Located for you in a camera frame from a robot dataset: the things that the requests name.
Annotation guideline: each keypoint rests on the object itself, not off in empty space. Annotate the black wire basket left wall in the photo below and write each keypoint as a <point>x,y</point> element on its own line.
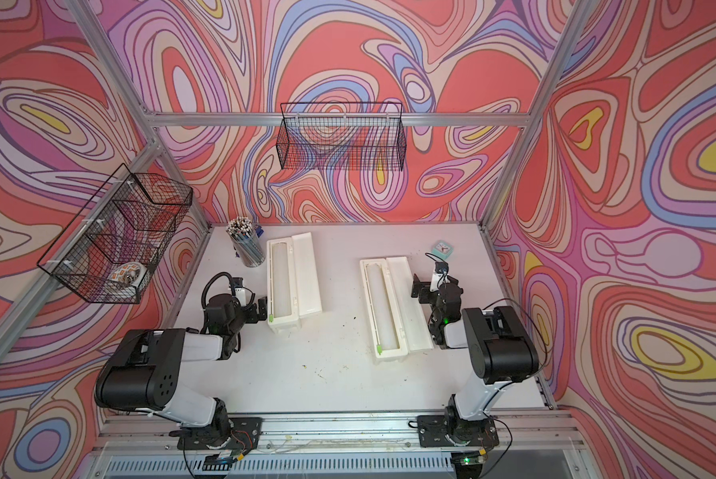
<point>132,216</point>

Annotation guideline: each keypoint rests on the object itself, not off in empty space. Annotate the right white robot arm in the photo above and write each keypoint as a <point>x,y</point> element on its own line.
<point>501,354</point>

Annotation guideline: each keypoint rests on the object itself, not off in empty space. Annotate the patterned bowl in basket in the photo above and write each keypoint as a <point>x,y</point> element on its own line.
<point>125,279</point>

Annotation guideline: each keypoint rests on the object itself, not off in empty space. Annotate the black wire basket wall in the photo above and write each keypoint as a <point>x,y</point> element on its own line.
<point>132,216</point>
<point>342,136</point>

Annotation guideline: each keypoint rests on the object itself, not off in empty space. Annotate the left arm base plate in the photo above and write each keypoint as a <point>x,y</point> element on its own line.
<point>240,434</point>

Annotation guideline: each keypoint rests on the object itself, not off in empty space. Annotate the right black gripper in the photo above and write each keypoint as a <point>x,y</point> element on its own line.
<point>424,287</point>

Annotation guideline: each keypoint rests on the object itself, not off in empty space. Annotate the cup of pencils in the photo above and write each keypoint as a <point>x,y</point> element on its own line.
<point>245,236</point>

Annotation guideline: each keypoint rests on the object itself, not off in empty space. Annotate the black wire basket back wall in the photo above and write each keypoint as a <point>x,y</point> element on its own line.
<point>342,136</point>

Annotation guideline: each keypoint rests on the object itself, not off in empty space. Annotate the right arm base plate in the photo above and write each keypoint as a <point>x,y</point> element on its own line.
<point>446,430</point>

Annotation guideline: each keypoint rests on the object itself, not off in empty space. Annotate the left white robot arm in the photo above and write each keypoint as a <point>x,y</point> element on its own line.
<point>143,375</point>

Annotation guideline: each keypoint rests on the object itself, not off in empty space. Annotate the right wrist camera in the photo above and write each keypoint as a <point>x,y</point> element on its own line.
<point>440,275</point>

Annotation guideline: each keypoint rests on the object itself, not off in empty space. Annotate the small teal box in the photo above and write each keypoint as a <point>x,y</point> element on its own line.
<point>442,250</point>

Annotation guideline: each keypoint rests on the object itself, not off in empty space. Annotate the aluminium rail at front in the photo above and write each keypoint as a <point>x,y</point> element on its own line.
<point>533,443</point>

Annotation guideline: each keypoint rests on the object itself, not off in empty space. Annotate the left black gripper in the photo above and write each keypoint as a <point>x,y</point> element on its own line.
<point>261,313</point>

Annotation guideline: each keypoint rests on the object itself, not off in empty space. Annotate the cream wrap dispenser with label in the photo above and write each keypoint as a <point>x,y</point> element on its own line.
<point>292,282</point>

